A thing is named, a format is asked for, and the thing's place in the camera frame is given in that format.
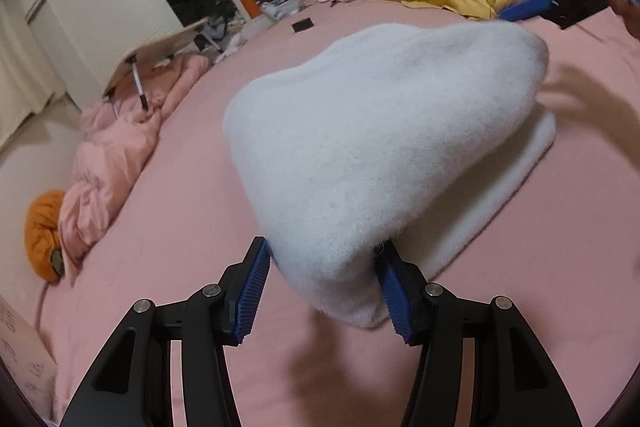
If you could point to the orange bottle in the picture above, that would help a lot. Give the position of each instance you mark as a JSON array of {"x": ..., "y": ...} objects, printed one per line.
[{"x": 248, "y": 3}]

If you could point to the white knit cardigan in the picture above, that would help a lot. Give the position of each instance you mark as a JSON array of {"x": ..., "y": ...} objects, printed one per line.
[{"x": 380, "y": 137}]

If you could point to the orange pumpkin pillow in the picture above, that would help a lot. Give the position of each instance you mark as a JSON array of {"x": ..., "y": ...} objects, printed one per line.
[{"x": 42, "y": 232}]

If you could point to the cardboard box with writing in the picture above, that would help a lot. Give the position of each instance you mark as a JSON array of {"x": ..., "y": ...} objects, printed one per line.
[{"x": 22, "y": 357}]

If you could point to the person's right hand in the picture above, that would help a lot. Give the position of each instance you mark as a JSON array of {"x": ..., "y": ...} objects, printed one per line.
[{"x": 627, "y": 14}]

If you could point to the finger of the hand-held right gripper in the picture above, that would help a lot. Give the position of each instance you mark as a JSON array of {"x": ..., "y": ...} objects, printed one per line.
[{"x": 525, "y": 7}]

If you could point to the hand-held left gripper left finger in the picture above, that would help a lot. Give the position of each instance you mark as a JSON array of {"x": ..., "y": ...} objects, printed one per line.
[{"x": 252, "y": 292}]

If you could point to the wooden folding lap table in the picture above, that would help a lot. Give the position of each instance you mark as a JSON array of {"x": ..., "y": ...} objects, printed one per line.
[{"x": 160, "y": 47}]

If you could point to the pink bed sheet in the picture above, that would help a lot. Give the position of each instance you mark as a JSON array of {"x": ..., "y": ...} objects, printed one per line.
[{"x": 175, "y": 207}]

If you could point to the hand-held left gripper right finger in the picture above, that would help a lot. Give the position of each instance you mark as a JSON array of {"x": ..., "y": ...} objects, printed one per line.
[{"x": 395, "y": 302}]

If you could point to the small black flat object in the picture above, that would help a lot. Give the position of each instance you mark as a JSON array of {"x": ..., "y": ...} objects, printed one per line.
[{"x": 303, "y": 26}]

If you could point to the pile of small white clutter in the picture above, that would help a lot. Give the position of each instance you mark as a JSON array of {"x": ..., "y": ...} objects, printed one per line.
[{"x": 282, "y": 4}]

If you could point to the pink crumpled quilt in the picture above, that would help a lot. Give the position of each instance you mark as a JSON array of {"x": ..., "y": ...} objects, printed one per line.
[{"x": 115, "y": 147}]

